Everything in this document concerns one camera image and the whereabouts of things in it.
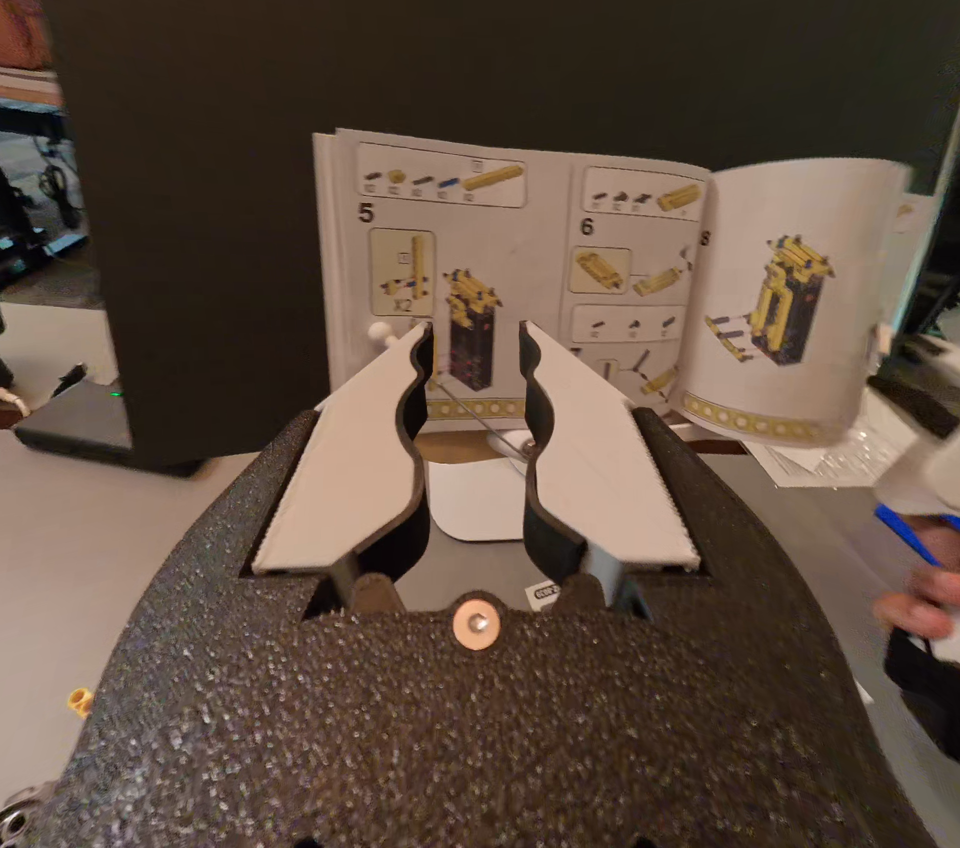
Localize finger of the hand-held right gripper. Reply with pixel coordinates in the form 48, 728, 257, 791
870, 428, 960, 519
873, 321, 960, 384

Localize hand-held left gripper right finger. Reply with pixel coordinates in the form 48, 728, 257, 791
517, 320, 714, 621

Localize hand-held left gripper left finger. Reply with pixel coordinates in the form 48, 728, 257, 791
250, 321, 436, 610

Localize instruction booklet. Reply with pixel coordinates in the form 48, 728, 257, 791
311, 128, 920, 447

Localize person's right hand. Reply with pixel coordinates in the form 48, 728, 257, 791
872, 565, 960, 640

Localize printed paper sheets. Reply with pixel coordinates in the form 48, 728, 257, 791
742, 390, 912, 492

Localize black charging case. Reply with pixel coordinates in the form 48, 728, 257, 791
15, 379, 135, 466

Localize black backboard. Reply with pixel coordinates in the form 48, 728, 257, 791
18, 0, 960, 477

